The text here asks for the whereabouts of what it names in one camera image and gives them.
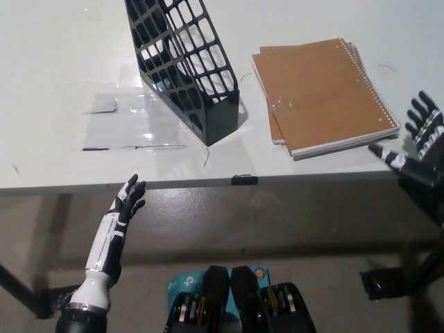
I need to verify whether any white and black left hand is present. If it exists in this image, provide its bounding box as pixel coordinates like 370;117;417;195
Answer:
67;173;147;310

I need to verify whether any black and white right hand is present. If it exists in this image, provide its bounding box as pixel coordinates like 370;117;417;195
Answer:
367;89;444;191

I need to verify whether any brown spiral notebook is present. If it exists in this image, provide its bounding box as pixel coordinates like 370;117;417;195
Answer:
251;41;396;151
258;37;402;162

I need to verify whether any black lattice book holder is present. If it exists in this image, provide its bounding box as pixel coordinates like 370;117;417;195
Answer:
123;0;241;146

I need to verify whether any black floor tape patch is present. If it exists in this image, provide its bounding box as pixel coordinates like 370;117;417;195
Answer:
359;266;407;300
35;286;79;319

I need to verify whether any teal printed box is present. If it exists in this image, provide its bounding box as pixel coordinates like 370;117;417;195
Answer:
166;265;270;313

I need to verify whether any black table leg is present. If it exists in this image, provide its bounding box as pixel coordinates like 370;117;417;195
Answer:
408;241;444;296
0;262;43;315

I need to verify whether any transparent plastic sheet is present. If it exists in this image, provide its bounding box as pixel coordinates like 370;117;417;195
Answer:
74;64;209;152

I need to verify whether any black table edge clip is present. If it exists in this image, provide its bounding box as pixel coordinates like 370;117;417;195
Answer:
231;173;259;186

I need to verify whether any black table frame bar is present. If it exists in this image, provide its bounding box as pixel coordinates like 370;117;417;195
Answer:
397;173;444;230

